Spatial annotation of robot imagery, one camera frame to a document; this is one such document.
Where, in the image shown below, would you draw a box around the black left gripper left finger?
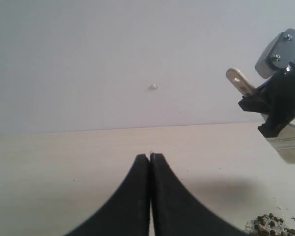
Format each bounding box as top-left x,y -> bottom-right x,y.
67,154 -> 150,236

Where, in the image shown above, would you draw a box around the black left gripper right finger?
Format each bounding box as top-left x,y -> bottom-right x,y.
150,153 -> 245,236

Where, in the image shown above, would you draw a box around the pile of white grains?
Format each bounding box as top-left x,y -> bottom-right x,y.
244,213 -> 295,236

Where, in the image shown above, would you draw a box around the white wooden paint brush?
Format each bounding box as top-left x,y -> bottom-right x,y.
226,68 -> 295,164

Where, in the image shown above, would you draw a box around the white wall plug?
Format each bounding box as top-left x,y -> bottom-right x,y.
148,84 -> 159,91

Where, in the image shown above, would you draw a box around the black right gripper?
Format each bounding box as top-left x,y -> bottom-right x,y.
238,62 -> 295,138

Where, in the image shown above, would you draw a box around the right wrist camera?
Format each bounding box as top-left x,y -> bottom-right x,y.
255,28 -> 295,79

